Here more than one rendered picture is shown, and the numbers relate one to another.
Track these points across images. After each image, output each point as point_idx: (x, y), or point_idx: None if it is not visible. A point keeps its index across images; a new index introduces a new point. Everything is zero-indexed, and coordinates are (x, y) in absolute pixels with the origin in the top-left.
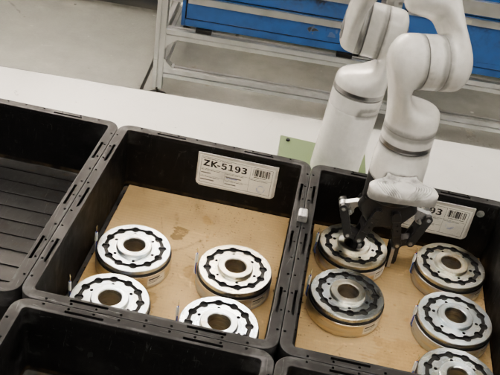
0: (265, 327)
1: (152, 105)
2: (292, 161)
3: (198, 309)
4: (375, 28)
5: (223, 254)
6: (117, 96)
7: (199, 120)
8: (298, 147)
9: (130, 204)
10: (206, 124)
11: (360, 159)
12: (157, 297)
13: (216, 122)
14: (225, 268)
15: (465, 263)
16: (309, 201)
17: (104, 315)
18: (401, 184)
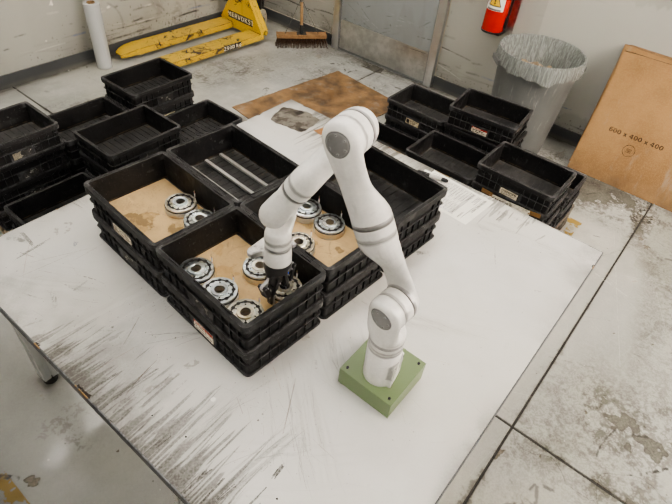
0: None
1: (512, 348)
2: (334, 265)
3: None
4: (382, 291)
5: (308, 243)
6: (527, 335)
7: (488, 364)
8: (408, 365)
9: None
10: (481, 366)
11: (365, 366)
12: (306, 228)
13: (483, 373)
14: (299, 237)
15: (240, 316)
16: (301, 254)
17: (283, 180)
18: (262, 242)
